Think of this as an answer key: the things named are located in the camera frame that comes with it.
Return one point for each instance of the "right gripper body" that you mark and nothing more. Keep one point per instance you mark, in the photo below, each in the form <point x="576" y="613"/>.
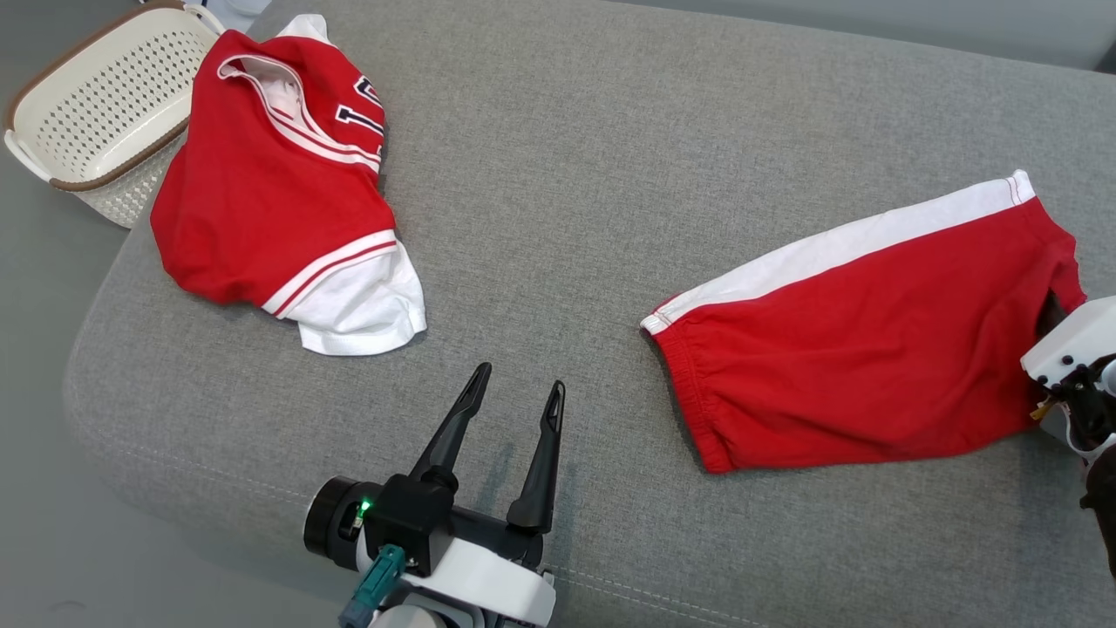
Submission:
<point x="1077" y="336"/>

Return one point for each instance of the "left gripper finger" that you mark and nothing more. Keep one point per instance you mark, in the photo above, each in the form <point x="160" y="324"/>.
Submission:
<point x="542" y="471"/>
<point x="449" y="436"/>

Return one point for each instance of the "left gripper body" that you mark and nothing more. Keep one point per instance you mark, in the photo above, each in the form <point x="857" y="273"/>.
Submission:
<point x="479" y="584"/>

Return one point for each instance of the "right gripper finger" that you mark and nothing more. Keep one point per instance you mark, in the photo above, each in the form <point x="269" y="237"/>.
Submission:
<point x="1052" y="316"/>

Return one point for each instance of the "red shorts white stripe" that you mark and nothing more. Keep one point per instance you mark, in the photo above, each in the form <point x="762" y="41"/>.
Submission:
<point x="837" y="358"/>

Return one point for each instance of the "red white numbered jersey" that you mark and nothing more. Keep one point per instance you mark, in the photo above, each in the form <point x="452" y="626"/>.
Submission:
<point x="261" y="201"/>

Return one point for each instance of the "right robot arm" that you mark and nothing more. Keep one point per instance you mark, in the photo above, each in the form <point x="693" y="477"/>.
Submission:
<point x="1100" y="488"/>

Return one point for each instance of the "grey fabric sofa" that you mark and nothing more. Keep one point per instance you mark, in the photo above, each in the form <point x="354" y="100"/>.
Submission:
<point x="567" y="174"/>

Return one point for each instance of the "cream perforated laundry basket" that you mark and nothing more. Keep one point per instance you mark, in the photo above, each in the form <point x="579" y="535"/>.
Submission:
<point x="96" y="105"/>

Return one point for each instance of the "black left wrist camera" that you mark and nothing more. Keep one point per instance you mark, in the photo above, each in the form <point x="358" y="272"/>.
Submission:
<point x="401" y="523"/>

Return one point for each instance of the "teal left camera connector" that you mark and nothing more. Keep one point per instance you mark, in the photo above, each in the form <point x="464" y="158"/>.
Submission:
<point x="375" y="580"/>

